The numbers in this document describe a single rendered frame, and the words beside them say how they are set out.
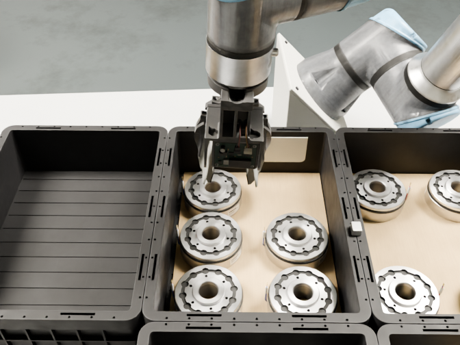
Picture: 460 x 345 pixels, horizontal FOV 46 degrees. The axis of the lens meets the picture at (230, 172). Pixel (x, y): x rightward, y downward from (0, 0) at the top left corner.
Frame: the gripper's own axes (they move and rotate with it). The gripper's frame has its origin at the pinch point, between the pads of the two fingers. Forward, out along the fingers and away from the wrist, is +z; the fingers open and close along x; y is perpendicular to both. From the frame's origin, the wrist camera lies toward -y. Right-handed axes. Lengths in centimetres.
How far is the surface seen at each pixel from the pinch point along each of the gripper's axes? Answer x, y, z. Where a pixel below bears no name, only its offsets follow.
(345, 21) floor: 68, -228, 115
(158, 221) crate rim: -10.3, 4.0, 7.4
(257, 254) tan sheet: 5.5, 3.0, 16.7
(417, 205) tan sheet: 34.5, -9.1, 16.2
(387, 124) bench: 40, -48, 32
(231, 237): 1.0, 1.7, 13.9
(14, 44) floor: -120, -196, 123
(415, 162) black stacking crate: 35.3, -17.7, 14.0
